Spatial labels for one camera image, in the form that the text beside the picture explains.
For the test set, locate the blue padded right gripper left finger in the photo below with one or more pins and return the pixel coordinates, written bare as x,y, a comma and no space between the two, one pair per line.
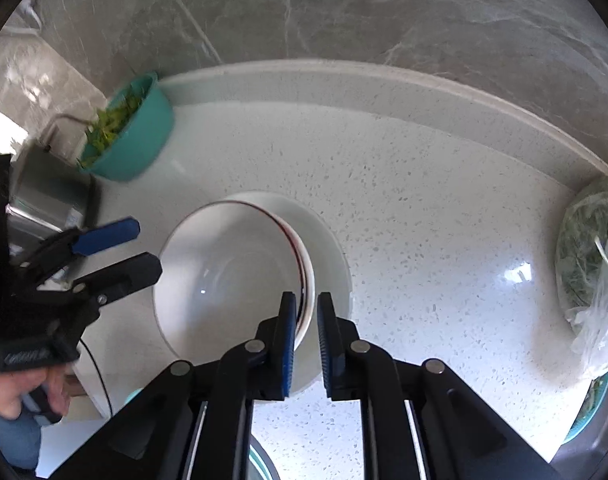
284,344

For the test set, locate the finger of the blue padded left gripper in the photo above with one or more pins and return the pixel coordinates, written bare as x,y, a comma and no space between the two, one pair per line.
106,234
117,281

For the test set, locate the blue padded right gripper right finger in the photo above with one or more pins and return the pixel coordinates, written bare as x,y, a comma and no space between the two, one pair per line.
332,350

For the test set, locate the white bowl with red flowers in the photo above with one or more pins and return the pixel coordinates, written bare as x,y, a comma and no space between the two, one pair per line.
225,268

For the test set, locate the teal rim plate front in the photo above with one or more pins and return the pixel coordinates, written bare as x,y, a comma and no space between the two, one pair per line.
259,464

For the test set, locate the grey sleeved left forearm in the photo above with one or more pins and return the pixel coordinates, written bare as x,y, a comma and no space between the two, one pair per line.
20,440

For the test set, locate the person's left hand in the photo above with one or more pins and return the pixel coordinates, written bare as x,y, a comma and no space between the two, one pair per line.
14,385

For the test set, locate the small white bowl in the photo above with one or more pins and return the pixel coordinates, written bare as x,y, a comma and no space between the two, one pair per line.
327,269

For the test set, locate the stainless steel rice cooker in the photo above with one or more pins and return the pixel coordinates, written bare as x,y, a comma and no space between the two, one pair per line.
48,194

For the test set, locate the green bowl of vegetables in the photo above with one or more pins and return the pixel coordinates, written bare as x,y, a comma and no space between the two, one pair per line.
127,135

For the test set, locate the plastic bag of greens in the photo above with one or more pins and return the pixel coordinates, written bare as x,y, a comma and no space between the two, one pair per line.
581,264

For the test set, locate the teal basket of greens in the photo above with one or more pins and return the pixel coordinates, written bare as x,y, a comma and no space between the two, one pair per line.
594,397

